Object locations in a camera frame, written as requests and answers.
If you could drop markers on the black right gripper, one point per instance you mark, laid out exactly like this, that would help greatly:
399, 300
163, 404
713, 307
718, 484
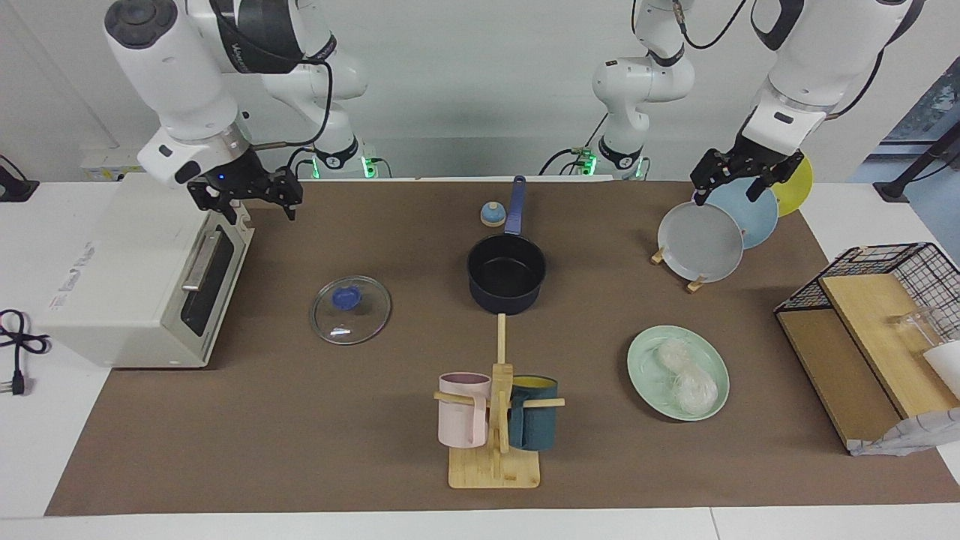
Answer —
251, 180

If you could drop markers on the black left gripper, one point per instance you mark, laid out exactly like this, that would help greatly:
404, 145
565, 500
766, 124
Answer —
742, 161

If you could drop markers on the glass lid with blue knob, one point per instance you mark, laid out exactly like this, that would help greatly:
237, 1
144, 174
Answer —
367, 315

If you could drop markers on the white vermicelli bundle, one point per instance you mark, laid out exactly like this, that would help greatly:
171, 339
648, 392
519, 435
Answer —
673, 355
696, 394

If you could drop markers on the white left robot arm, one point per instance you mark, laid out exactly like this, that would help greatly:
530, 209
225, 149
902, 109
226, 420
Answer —
817, 52

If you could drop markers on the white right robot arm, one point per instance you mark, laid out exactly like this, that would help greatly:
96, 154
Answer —
165, 67

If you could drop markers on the light blue plate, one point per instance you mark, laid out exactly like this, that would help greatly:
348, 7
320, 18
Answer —
754, 217

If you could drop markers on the grey plate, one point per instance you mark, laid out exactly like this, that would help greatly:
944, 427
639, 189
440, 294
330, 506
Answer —
701, 241

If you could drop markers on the yellow plate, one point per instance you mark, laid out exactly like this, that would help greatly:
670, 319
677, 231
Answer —
796, 191

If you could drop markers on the wooden plate rack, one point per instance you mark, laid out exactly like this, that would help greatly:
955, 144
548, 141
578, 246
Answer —
697, 285

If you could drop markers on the light green plate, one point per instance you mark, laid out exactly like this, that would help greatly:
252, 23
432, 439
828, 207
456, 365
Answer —
649, 375

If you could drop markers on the white toaster oven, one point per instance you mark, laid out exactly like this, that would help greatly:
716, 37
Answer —
127, 277

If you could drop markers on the black stand leg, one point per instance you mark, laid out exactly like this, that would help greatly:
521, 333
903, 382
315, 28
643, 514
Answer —
919, 161

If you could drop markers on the brown wooden board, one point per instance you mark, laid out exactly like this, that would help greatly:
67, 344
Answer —
832, 367

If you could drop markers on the light wooden board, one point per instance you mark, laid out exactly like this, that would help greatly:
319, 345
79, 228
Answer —
877, 337

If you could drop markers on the brown table mat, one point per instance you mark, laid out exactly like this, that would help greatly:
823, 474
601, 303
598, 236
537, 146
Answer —
300, 420

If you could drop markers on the clear glass cup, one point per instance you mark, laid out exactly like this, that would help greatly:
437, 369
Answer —
916, 330

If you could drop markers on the small blue round jar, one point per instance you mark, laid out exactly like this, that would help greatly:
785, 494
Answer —
493, 216

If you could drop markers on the dark blue saucepan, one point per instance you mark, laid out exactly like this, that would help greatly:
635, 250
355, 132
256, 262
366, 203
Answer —
506, 270

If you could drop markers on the black device at table edge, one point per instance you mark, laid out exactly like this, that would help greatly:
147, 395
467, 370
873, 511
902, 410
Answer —
15, 189

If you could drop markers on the white cup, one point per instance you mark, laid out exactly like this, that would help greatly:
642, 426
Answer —
946, 367

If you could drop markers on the pink mug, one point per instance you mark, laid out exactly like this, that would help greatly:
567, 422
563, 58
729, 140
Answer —
461, 420

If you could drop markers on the grey patterned bag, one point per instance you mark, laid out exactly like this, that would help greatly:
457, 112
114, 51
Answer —
915, 433

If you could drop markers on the teal mug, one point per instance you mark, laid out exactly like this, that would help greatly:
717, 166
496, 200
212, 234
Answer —
534, 424

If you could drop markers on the wooden mug tree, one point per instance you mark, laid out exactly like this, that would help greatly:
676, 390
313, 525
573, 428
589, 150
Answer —
495, 469

